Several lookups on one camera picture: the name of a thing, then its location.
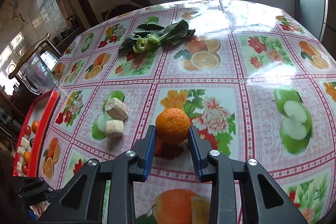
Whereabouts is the red tomato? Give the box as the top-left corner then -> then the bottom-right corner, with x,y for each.
21,164 -> 28,176
24,125 -> 32,136

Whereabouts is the pale corn cob piece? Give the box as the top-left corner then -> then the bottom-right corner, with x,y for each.
17,146 -> 26,157
20,137 -> 30,151

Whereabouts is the orange tangerine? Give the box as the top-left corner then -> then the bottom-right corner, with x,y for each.
23,151 -> 31,165
155,108 -> 190,144
31,121 -> 40,133

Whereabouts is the dark plum fruit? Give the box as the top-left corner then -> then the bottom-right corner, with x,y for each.
30,138 -> 34,148

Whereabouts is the red rimmed white tray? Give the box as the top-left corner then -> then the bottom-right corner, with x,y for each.
13,90 -> 59,177

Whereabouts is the floral fruit print tablecloth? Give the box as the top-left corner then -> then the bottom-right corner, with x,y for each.
38,0 -> 335,223

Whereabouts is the clear plastic pitcher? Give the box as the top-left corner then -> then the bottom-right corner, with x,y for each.
22,53 -> 58,94

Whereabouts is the green leafy vegetable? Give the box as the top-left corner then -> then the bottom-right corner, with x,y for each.
118,19 -> 195,54

